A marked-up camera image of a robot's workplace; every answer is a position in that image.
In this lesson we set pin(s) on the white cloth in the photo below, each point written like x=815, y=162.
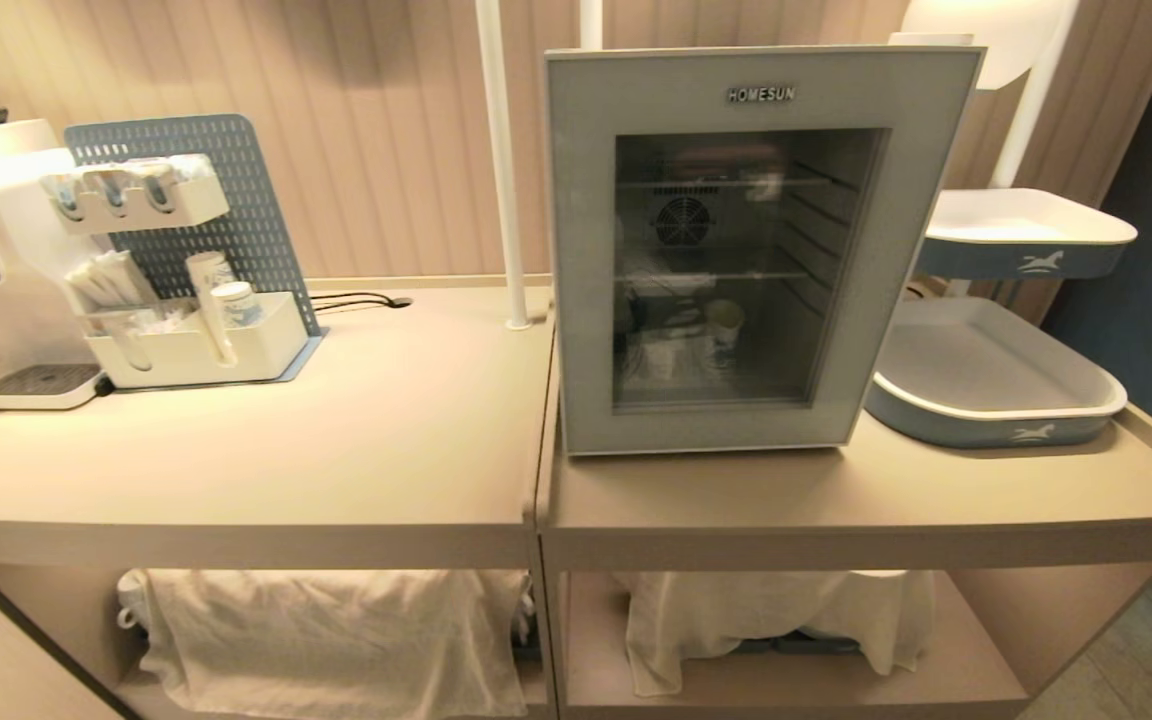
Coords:
x=766, y=610
x=336, y=640

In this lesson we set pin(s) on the white lamp shade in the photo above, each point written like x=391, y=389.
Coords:
x=996, y=30

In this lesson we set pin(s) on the grey perforated organiser rack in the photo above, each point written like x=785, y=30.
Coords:
x=256, y=220

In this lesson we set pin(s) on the white tube stand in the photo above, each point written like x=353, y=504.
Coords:
x=1031, y=120

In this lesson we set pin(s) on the white paper cup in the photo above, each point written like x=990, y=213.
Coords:
x=723, y=330

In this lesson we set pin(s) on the grey mini fridge door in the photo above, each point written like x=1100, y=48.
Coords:
x=586, y=250

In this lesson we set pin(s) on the small blue white tray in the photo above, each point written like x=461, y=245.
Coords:
x=1021, y=235

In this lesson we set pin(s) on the beige counter cabinet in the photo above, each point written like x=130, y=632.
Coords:
x=936, y=500
x=286, y=480

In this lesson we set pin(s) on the white pole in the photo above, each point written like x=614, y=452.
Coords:
x=501, y=170

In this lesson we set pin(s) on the white cup dispenser shelf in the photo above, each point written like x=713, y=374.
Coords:
x=136, y=195

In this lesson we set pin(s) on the white organiser bin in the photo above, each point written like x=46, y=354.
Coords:
x=196, y=350

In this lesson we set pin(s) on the large blue white tray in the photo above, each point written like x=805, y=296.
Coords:
x=986, y=375

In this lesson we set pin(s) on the white lidded cup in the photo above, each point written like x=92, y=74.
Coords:
x=236, y=303

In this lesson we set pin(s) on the white drip tray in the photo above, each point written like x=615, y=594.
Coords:
x=36, y=385

